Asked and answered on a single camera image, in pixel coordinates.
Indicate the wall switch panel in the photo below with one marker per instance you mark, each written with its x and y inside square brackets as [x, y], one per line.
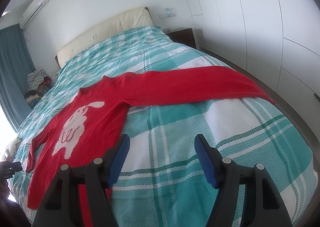
[167, 13]

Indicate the white wardrobe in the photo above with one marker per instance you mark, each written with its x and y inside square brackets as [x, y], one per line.
[262, 17]

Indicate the teal curtain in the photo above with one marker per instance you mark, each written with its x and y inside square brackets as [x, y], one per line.
[12, 67]

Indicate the white wall air conditioner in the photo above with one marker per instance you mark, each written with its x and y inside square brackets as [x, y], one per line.
[33, 10]

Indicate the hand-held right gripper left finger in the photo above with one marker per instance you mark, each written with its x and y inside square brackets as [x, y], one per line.
[119, 159]

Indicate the bed with teal plaid cover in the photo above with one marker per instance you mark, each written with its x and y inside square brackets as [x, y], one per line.
[190, 122]

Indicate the red sweater with white animal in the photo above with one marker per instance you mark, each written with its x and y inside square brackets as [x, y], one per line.
[105, 117]

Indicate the dark wooden nightstand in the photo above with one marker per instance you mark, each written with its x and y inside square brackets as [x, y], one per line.
[182, 37]

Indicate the cream padded headboard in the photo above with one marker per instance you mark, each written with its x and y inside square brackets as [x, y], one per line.
[100, 33]

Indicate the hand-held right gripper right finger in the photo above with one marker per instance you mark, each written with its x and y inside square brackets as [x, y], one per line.
[205, 162]

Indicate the pile of mixed clothes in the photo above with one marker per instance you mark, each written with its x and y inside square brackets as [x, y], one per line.
[36, 79]

